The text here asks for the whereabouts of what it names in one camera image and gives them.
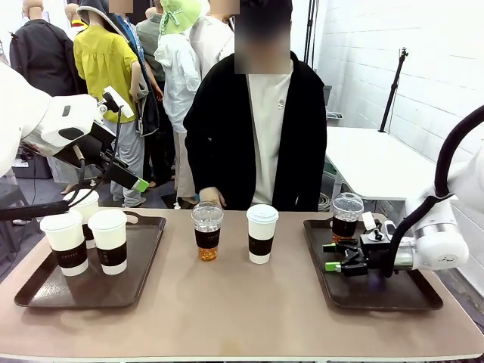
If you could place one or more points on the white side table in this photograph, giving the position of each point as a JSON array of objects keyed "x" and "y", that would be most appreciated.
[{"x": 370, "y": 159}]

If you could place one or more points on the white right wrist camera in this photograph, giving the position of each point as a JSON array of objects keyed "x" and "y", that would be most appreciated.
[{"x": 368, "y": 221}]

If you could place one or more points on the light green bucket hat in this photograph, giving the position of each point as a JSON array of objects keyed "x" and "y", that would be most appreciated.
[{"x": 179, "y": 15}]

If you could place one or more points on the grey bin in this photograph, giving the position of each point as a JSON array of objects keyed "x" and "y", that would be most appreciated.
[{"x": 328, "y": 98}]

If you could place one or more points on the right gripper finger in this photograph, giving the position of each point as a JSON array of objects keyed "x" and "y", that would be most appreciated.
[
  {"x": 334, "y": 267},
  {"x": 329, "y": 248}
]

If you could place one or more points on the red yellow collar mannequin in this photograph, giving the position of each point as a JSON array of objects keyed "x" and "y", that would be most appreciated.
[{"x": 75, "y": 30}]

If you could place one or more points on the person's left forearm black sleeve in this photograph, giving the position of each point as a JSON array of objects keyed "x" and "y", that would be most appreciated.
[{"x": 312, "y": 170}]

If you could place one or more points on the black tripod stand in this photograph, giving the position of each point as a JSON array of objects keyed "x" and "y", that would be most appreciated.
[{"x": 393, "y": 90}]

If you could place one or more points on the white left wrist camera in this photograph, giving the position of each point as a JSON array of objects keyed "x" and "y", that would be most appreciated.
[{"x": 119, "y": 100}]

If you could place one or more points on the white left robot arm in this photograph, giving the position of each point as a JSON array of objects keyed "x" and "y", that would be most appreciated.
[{"x": 22, "y": 113}]

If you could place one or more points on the black vertical poles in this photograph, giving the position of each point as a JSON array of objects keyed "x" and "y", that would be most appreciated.
[{"x": 310, "y": 30}]

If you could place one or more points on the green white table frame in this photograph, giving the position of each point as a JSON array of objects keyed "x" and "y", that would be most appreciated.
[{"x": 332, "y": 174}]

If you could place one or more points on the white lidded paper cup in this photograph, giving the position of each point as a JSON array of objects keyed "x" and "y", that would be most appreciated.
[{"x": 261, "y": 234}]

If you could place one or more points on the person's right hand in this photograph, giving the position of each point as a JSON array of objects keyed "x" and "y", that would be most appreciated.
[{"x": 211, "y": 196}]

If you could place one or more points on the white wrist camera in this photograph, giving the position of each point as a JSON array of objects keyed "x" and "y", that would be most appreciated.
[
  {"x": 368, "y": 221},
  {"x": 119, "y": 100}
]

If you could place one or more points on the black jacket mannequin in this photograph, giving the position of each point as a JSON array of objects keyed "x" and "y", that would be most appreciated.
[{"x": 45, "y": 56}]

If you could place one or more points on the person in black cardigan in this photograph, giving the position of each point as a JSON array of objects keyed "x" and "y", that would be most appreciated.
[{"x": 264, "y": 143}]

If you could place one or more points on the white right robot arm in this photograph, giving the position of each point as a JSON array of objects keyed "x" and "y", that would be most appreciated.
[{"x": 442, "y": 242}]

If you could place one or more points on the black box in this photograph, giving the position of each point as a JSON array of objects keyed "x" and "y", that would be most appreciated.
[{"x": 34, "y": 168}]

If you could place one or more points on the olive shirt mannequin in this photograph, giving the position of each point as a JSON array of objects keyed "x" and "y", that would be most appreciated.
[{"x": 149, "y": 38}]

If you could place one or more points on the white paper cup black sleeve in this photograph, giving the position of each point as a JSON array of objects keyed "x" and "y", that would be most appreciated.
[
  {"x": 66, "y": 242},
  {"x": 109, "y": 242},
  {"x": 89, "y": 204}
]

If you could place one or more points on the dark brown plastic tray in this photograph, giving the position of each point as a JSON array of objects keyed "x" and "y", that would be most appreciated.
[
  {"x": 374, "y": 291},
  {"x": 83, "y": 291}
]

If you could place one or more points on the yellow blouse mannequin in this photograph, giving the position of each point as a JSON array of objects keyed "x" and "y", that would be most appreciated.
[{"x": 102, "y": 60}]

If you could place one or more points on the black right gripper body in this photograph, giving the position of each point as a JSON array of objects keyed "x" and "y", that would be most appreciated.
[{"x": 378, "y": 253}]

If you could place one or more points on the clear dome-lid tea cup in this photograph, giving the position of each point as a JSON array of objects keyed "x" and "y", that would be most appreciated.
[
  {"x": 207, "y": 236},
  {"x": 345, "y": 227}
]

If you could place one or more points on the white shirt mannequin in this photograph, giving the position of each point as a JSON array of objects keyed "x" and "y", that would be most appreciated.
[{"x": 181, "y": 75}]

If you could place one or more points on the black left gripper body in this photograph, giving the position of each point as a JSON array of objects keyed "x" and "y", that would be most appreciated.
[{"x": 98, "y": 141}]

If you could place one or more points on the person's right forearm black sleeve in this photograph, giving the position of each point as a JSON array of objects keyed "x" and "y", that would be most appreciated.
[{"x": 196, "y": 159}]

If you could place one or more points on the black chair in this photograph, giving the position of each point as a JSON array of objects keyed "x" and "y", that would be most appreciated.
[{"x": 7, "y": 191}]

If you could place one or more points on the blue shirt dark coat mannequin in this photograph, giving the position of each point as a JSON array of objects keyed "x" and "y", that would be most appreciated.
[{"x": 132, "y": 30}]

